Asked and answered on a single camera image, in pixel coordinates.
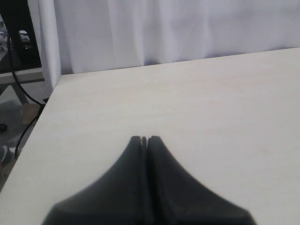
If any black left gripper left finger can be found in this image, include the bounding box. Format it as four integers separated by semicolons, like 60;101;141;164
43;136;148;225

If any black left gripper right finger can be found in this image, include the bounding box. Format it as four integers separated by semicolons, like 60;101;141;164
146;136;256;225

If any grey shoe on floor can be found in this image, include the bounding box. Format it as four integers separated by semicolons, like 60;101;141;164
0;145;14;168

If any white backdrop curtain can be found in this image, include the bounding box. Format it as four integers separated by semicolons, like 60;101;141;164
28;0;300;88

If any black cable beside table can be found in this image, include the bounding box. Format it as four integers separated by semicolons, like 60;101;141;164
6;30;43;157

